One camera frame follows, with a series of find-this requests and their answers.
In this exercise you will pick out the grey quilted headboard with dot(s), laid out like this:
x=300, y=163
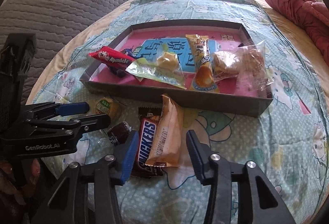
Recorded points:
x=64, y=0

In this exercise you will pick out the clear bag of pastries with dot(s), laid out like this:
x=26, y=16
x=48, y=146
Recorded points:
x=246, y=65

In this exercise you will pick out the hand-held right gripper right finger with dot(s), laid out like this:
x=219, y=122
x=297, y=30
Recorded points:
x=195, y=159

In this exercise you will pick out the grey cardboard box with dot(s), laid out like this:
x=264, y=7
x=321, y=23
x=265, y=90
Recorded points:
x=205, y=104

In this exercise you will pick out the dark small candy packet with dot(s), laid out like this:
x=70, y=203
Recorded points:
x=120, y=130

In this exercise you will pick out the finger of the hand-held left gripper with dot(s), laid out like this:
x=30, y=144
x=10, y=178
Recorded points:
x=95, y=121
x=73, y=108

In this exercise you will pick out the pink quilt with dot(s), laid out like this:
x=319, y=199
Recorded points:
x=295, y=5

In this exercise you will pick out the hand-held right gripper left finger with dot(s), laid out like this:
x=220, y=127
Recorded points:
x=128, y=157

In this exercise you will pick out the brown chocolate bar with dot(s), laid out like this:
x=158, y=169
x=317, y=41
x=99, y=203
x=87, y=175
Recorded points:
x=145, y=141

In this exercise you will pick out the red candy packet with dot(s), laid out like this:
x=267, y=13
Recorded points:
x=110, y=58

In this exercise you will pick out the beige cake packet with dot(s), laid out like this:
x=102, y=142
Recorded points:
x=167, y=136

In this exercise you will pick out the round pastry with green label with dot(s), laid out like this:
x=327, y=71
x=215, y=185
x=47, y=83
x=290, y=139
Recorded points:
x=106, y=108

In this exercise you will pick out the yellow cake packet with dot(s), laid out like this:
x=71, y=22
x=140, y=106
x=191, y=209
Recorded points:
x=204, y=75

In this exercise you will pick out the person's left hand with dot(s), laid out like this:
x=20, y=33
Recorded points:
x=34, y=171

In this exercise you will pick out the cartoon cat printed blanket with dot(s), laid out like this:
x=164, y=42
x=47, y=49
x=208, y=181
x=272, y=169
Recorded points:
x=257, y=149

